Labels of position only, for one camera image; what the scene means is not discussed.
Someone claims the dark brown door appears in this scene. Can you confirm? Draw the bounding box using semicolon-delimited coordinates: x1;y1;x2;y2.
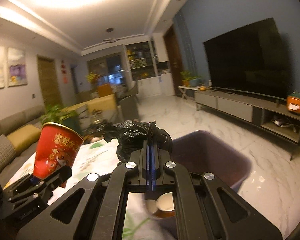
164;25;183;97

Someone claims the red paper cup gold text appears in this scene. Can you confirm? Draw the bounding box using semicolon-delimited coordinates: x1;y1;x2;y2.
33;122;84;179

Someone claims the grey tv cabinet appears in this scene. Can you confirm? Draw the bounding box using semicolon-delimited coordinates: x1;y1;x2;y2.
194;89;300;160

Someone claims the grey sectional sofa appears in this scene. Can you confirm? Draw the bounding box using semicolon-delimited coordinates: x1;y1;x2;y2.
0;94;118;181

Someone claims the wooden door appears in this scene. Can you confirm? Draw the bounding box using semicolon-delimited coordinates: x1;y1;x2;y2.
37;55;63;107

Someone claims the small white side table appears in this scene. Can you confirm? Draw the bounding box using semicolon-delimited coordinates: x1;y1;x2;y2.
178;86;200;100

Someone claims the purple painting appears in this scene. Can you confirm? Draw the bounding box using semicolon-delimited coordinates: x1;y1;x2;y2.
7;47;27;87

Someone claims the grey trash bin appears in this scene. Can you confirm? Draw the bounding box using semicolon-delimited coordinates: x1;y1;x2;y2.
170;131;252;192

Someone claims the yellow cushion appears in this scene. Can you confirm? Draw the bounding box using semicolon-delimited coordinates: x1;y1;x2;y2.
7;125;41;155

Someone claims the black television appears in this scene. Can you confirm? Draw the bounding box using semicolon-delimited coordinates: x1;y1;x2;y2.
203;18;291;99

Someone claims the display shelf cabinet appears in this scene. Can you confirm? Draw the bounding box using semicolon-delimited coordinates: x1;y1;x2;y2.
125;41;158;81

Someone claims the black plastic trash bag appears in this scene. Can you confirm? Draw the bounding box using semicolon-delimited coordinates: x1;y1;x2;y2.
103;120;173;163

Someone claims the floral white table cloth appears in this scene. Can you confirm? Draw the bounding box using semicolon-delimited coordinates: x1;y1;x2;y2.
3;138;166;240

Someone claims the orange white paper cup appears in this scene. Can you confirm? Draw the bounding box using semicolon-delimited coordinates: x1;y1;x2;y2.
145;192;175;218

